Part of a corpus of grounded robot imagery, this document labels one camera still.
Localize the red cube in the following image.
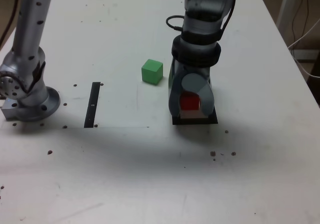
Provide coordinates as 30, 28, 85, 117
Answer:
179, 91, 201, 111

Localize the white post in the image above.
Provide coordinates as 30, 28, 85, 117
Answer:
276, 0, 300, 42

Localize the green cube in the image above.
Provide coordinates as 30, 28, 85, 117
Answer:
141, 59, 164, 86

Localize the thin dark cable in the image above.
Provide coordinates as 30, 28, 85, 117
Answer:
291, 0, 311, 43

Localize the black tape strip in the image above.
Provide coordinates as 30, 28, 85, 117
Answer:
83, 82, 101, 129

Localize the black tape square outline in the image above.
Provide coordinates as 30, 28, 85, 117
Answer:
171, 93, 219, 126

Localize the white cable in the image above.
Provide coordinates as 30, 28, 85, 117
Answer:
288, 16, 320, 79

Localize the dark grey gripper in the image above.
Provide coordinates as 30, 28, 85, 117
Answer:
167, 60, 215, 117

